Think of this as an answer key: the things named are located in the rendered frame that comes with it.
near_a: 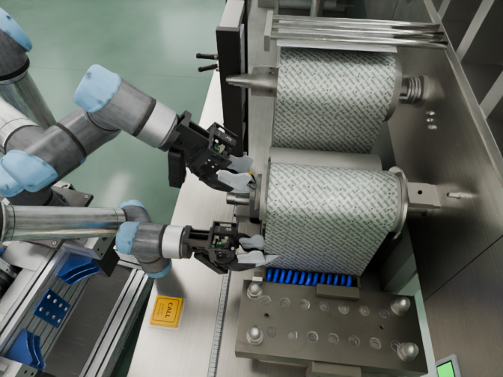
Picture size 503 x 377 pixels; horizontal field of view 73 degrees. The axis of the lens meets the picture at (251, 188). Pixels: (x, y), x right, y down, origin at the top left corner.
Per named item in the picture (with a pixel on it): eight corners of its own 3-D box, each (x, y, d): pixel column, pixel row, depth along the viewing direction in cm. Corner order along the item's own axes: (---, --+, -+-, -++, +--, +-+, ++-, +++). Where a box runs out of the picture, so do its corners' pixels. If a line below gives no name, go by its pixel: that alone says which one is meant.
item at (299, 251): (263, 265, 85) (265, 228, 70) (359, 275, 83) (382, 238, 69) (263, 268, 85) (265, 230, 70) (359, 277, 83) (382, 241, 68)
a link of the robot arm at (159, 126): (130, 144, 60) (143, 114, 65) (153, 157, 62) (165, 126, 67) (149, 121, 55) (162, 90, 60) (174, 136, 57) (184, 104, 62)
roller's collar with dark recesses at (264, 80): (253, 84, 83) (253, 60, 78) (278, 85, 83) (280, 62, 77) (251, 101, 79) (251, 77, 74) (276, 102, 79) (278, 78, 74)
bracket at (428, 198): (402, 186, 68) (406, 179, 66) (432, 188, 68) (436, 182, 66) (406, 207, 65) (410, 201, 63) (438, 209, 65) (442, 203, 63)
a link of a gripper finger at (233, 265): (254, 271, 76) (215, 265, 76) (254, 273, 77) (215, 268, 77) (257, 251, 78) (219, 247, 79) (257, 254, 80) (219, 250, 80)
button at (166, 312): (158, 298, 92) (156, 295, 90) (183, 301, 92) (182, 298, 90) (150, 325, 88) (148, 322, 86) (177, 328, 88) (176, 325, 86)
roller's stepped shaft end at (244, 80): (227, 81, 81) (227, 69, 78) (252, 82, 81) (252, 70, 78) (225, 89, 79) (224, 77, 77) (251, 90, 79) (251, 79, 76)
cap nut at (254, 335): (247, 326, 75) (247, 320, 72) (263, 328, 75) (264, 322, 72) (245, 343, 73) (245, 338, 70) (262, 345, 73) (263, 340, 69)
